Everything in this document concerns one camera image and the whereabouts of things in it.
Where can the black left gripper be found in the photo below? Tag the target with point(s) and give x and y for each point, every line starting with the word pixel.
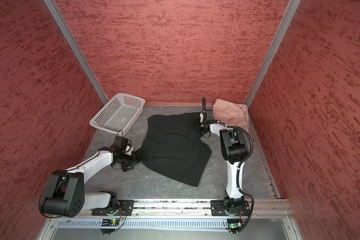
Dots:
pixel 134 161

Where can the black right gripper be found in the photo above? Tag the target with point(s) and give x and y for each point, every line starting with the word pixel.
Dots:
pixel 196 125

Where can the pink drawstring shorts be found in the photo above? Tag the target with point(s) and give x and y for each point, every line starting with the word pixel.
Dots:
pixel 231 114

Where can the black shorts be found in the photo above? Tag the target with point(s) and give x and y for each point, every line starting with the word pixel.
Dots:
pixel 173 148

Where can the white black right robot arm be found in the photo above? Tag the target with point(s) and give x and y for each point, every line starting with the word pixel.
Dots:
pixel 237 147

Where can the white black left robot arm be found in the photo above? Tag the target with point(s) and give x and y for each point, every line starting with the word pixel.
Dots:
pixel 64 193

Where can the white perforated plastic basket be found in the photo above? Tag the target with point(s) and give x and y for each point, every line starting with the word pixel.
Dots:
pixel 119 114

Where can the left green circuit board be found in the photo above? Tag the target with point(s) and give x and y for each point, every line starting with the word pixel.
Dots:
pixel 109 223

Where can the green circuit board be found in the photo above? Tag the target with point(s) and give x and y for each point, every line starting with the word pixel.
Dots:
pixel 109 223
pixel 234 225

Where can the right green circuit board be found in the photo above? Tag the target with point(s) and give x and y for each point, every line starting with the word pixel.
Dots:
pixel 234 225

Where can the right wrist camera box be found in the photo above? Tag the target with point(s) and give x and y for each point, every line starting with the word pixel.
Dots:
pixel 206 116

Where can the white slotted cable duct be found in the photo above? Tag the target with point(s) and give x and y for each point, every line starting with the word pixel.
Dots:
pixel 156 224

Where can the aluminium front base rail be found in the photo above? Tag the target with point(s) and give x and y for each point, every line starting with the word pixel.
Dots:
pixel 204 208

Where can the aluminium right corner post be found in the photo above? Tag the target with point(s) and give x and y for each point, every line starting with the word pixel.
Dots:
pixel 277 39

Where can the aluminium corner post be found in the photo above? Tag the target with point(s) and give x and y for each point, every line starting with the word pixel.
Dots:
pixel 67 33
pixel 277 39

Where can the aluminium left corner post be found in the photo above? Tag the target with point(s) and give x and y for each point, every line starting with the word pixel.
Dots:
pixel 67 33

